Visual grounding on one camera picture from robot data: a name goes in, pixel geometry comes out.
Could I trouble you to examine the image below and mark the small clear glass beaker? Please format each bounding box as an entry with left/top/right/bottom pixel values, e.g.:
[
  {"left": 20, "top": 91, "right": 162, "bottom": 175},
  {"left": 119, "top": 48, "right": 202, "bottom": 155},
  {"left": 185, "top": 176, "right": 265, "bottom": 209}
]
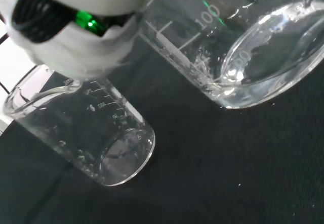
[{"left": 3, "top": 64, "right": 155, "bottom": 187}]

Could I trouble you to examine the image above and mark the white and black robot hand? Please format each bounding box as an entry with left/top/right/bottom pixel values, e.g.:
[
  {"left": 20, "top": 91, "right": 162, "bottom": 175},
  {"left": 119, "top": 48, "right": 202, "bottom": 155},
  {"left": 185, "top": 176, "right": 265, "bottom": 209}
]
[{"left": 0, "top": 0, "right": 163, "bottom": 80}]

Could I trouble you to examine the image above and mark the black bench cloth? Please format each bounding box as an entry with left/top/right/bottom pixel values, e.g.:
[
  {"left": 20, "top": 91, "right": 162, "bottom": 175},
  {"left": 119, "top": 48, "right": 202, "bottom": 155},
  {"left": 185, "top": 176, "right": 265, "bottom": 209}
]
[{"left": 0, "top": 31, "right": 324, "bottom": 224}]

